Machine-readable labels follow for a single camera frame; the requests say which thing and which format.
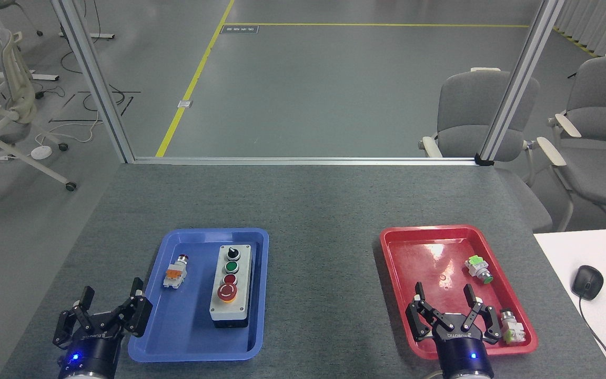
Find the white floor cable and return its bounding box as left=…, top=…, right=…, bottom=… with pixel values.
left=35, top=108, right=104, bottom=149

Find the grey padded armchair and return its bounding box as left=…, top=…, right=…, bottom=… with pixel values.
left=537, top=53, right=606, bottom=232
left=418, top=67, right=553, bottom=232

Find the green push button switch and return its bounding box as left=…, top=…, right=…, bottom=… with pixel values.
left=464, top=255, right=494, bottom=285

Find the blue plastic tray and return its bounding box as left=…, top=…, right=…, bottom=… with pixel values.
left=127, top=227, right=270, bottom=363

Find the silver push button green block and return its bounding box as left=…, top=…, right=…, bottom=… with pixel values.
left=499, top=308, right=526, bottom=345

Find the white desk foot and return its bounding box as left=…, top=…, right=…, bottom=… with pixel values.
left=59, top=32, right=115, bottom=41
left=0, top=71, right=60, bottom=83

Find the red plastic tray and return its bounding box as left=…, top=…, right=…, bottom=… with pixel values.
left=379, top=225, right=539, bottom=361

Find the silver aluminium rail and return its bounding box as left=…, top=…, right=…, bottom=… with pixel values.
left=133, top=156, right=480, bottom=167

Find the white desk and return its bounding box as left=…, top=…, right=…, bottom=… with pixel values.
left=533, top=227, right=606, bottom=379

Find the grey control box with buttons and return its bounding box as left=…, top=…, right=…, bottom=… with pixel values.
left=209, top=244, right=253, bottom=330

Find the black mouse cable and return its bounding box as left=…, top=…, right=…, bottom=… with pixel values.
left=578, top=297, right=606, bottom=379

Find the white mesh office chair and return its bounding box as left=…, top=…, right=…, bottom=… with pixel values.
left=0, top=31, right=77, bottom=219

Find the black floor cable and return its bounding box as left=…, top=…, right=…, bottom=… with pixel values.
left=60, top=0, right=142, bottom=117

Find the red push button orange block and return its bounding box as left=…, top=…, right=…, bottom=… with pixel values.
left=163, top=254, right=190, bottom=290

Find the silver aluminium post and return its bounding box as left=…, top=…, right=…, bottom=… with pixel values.
left=50, top=0, right=136, bottom=164
left=474, top=0, right=565, bottom=167

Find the white pleated curtain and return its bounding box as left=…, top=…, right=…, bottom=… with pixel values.
left=553, top=0, right=606, bottom=56

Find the black computer mouse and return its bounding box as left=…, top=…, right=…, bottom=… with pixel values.
left=571, top=265, right=604, bottom=301

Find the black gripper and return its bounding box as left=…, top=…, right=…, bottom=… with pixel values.
left=53, top=277, right=153, bottom=375
left=406, top=282, right=502, bottom=375

